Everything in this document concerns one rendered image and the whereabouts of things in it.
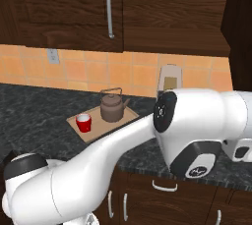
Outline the brown kettle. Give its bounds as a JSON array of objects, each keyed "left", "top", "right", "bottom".
[{"left": 98, "top": 86, "right": 132, "bottom": 124}]

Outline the tan wooden tray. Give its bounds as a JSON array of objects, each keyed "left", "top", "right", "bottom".
[{"left": 66, "top": 103, "right": 141, "bottom": 144}]

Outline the red mug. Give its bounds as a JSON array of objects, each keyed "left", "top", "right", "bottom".
[{"left": 75, "top": 112, "right": 93, "bottom": 135}]

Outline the tall dark wood cabinet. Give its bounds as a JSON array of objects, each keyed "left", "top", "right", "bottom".
[{"left": 220, "top": 0, "right": 252, "bottom": 92}]

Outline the grey wall outlet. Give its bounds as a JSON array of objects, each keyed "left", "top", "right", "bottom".
[{"left": 46, "top": 48, "right": 61, "bottom": 66}]

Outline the long silver cabinet handle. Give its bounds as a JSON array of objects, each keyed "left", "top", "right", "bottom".
[{"left": 105, "top": 0, "right": 115, "bottom": 39}]

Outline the dark wood wall cabinet door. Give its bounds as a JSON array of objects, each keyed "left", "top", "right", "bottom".
[
  {"left": 121, "top": 0, "right": 231, "bottom": 58},
  {"left": 0, "top": 0, "right": 125, "bottom": 53}
]

